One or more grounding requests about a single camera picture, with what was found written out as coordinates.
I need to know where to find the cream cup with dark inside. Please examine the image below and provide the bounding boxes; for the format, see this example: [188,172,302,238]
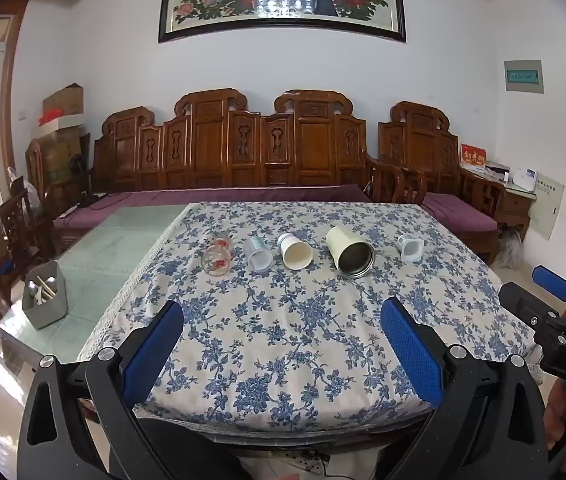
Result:
[325,226,376,279]

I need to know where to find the white leaning panel board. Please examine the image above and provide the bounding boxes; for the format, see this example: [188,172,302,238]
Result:
[530,172,566,242]

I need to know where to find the dark wooden chair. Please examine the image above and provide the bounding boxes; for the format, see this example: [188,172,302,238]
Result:
[0,189,44,348]

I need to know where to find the red gift box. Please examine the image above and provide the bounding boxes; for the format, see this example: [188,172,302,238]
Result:
[460,143,487,169]

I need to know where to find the wooden chopsticks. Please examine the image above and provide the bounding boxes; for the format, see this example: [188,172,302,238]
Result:
[36,275,59,304]

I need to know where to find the large cardboard box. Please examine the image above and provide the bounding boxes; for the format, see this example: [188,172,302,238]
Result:
[38,127,90,187]

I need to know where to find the purple armchair cushion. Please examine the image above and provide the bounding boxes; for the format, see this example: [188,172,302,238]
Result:
[421,192,500,234]

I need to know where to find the grey utensil container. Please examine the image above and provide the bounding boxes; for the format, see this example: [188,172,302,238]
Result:
[22,261,68,331]

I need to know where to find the glass cup with red print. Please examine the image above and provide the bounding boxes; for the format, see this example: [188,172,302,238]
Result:
[201,237,234,276]

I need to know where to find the person's right hand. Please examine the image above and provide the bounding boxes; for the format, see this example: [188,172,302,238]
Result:
[544,379,566,453]

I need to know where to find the brown cardboard box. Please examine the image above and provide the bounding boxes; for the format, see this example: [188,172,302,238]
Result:
[42,83,85,119]

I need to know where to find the carved wooden armchair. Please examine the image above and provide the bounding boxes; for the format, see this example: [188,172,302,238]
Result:
[377,101,510,266]

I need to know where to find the blue floral tablecloth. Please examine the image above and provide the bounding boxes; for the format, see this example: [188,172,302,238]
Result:
[77,201,544,433]

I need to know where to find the framed flower painting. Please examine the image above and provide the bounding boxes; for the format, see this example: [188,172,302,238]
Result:
[158,0,407,44]

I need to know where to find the wooden door frame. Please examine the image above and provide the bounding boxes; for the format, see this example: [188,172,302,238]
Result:
[0,0,29,202]

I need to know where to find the flat white box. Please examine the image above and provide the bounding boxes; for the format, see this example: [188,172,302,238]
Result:
[38,113,87,139]

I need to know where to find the long purple sofa cushion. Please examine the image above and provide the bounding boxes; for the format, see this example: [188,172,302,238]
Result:
[53,184,375,228]

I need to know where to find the long carved wooden sofa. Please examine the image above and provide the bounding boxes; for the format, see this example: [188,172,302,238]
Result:
[90,88,405,207]

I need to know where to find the wall electrical panel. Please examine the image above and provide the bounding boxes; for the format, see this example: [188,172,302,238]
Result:
[504,59,545,95]

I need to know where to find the white paper cup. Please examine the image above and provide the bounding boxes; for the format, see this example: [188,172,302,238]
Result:
[277,233,313,270]

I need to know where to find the translucent light blue cup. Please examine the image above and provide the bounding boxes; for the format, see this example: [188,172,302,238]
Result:
[243,237,274,274]

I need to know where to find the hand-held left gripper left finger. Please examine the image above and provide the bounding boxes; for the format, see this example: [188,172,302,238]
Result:
[17,300,185,480]

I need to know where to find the small white square cup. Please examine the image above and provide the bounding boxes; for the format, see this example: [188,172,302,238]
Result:
[396,234,425,263]

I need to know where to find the wooden side table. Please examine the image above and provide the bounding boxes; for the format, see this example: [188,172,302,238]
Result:
[463,166,536,242]

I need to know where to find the white desktop device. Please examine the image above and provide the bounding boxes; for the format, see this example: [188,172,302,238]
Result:
[511,166,538,192]

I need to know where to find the clear plastic bag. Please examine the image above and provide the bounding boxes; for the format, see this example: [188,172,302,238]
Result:
[492,231,524,269]

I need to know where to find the white power strip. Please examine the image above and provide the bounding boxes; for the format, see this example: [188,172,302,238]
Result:
[283,450,332,476]

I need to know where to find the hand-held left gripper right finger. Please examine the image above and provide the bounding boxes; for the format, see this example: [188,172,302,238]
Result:
[380,296,550,480]

